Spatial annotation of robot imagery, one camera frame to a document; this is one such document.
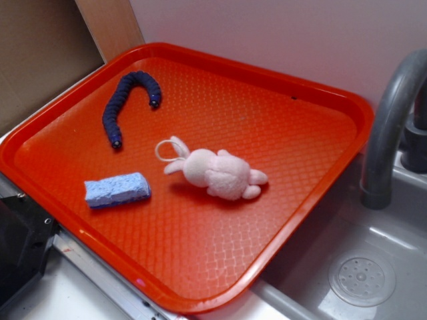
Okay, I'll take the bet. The pink plush bunny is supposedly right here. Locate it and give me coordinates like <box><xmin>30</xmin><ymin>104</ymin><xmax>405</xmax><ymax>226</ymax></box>
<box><xmin>155</xmin><ymin>136</ymin><xmax>268</xmax><ymax>201</ymax></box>

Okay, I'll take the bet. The brown cardboard panel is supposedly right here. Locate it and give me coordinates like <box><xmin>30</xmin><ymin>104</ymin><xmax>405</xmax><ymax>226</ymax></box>
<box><xmin>1</xmin><ymin>1</ymin><xmax>144</xmax><ymax>134</ymax></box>

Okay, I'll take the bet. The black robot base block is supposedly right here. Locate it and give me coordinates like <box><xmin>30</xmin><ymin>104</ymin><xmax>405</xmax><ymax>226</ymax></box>
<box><xmin>1</xmin><ymin>195</ymin><xmax>58</xmax><ymax>310</ymax></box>

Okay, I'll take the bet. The grey toy faucet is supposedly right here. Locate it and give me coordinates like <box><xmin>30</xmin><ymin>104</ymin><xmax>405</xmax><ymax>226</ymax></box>
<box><xmin>360</xmin><ymin>49</ymin><xmax>426</xmax><ymax>209</ymax></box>

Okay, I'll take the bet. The blue sponge block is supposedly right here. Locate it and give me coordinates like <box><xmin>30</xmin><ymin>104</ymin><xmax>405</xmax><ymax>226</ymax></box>
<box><xmin>84</xmin><ymin>173</ymin><xmax>151</xmax><ymax>209</ymax></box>

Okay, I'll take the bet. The dark blue toy caterpillar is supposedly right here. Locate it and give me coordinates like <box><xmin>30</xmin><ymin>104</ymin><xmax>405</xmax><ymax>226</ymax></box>
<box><xmin>101</xmin><ymin>71</ymin><xmax>161</xmax><ymax>149</ymax></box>

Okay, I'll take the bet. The orange plastic tray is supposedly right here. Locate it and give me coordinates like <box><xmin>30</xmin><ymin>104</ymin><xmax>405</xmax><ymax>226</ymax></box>
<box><xmin>1</xmin><ymin>43</ymin><xmax>374</xmax><ymax>315</ymax></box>

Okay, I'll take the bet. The grey toy sink basin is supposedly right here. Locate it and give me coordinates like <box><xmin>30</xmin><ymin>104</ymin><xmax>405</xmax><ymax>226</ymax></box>
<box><xmin>252</xmin><ymin>158</ymin><xmax>426</xmax><ymax>319</ymax></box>

